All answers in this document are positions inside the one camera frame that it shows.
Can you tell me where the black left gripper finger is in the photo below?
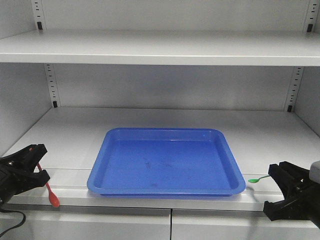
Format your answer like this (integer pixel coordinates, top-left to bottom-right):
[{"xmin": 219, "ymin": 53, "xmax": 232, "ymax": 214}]
[
  {"xmin": 0, "ymin": 144, "xmax": 48, "ymax": 173},
  {"xmin": 10, "ymin": 169, "xmax": 50, "ymax": 195}
]

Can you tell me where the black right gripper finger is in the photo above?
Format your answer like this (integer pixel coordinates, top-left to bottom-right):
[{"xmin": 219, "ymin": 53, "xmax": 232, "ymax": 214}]
[
  {"xmin": 268, "ymin": 161, "xmax": 311, "ymax": 198},
  {"xmin": 263, "ymin": 197, "xmax": 312, "ymax": 221}
]

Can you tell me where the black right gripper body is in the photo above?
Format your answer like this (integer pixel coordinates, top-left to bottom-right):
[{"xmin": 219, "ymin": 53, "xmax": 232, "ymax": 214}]
[{"xmin": 285, "ymin": 180, "xmax": 320, "ymax": 223}]

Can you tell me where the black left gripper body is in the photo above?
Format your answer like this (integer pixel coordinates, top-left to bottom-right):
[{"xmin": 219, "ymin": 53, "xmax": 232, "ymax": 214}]
[{"xmin": 0, "ymin": 157, "xmax": 22, "ymax": 204}]

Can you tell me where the red plastic spoon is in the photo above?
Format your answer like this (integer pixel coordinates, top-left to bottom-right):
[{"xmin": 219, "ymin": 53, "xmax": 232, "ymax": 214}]
[{"xmin": 29, "ymin": 147, "xmax": 60, "ymax": 208}]

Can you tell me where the green plastic spoon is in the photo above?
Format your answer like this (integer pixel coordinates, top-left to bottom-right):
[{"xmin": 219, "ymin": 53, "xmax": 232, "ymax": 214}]
[{"xmin": 248, "ymin": 175, "xmax": 270, "ymax": 184}]

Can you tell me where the upper grey cabinet shelf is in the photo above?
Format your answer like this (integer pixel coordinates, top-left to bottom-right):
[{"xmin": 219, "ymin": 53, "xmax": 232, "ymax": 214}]
[{"xmin": 0, "ymin": 30, "xmax": 320, "ymax": 67}]

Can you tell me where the blue plastic tray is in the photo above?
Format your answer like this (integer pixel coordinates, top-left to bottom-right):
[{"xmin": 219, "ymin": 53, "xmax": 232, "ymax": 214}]
[{"xmin": 87, "ymin": 128, "xmax": 246, "ymax": 199}]

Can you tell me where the black cable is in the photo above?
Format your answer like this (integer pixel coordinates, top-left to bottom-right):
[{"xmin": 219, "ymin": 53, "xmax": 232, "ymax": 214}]
[{"xmin": 0, "ymin": 207, "xmax": 26, "ymax": 237}]

